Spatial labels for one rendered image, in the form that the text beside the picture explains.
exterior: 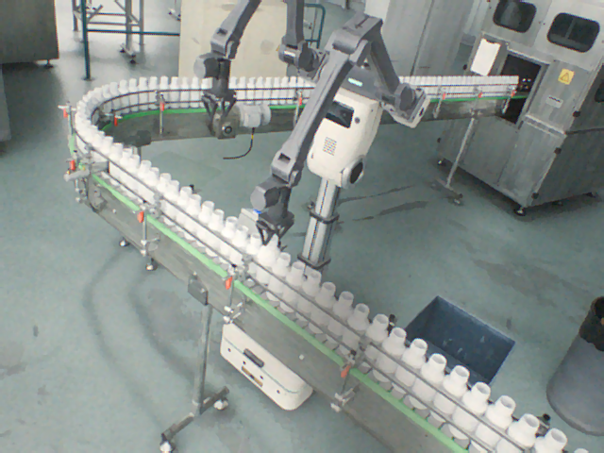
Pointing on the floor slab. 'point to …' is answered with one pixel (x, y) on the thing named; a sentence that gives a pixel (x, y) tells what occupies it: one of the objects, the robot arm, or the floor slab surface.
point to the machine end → (540, 104)
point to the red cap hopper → (109, 15)
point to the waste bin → (582, 377)
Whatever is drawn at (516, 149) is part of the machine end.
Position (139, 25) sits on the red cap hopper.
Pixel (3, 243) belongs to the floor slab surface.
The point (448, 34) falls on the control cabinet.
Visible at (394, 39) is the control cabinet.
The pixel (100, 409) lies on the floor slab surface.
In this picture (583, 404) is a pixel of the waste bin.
